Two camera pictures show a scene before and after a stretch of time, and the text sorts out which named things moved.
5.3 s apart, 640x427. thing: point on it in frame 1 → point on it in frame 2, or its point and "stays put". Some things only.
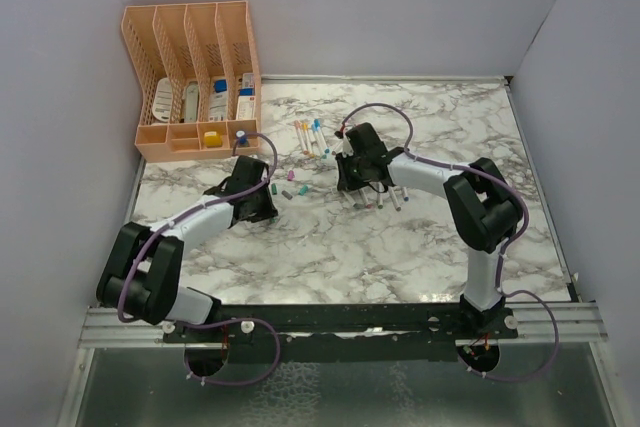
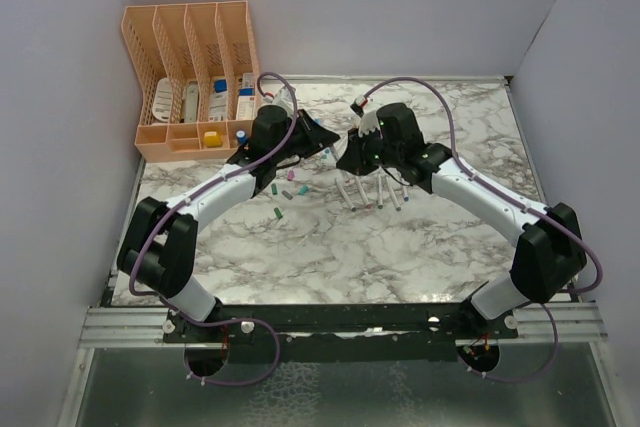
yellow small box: x=212 y=139 stays put
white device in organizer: x=191 y=107 stays put
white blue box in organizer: x=218 y=99 stays put
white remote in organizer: x=163 y=101 stays put
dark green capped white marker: x=358 y=204 → x=353 y=209
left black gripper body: x=262 y=205 → x=303 y=141
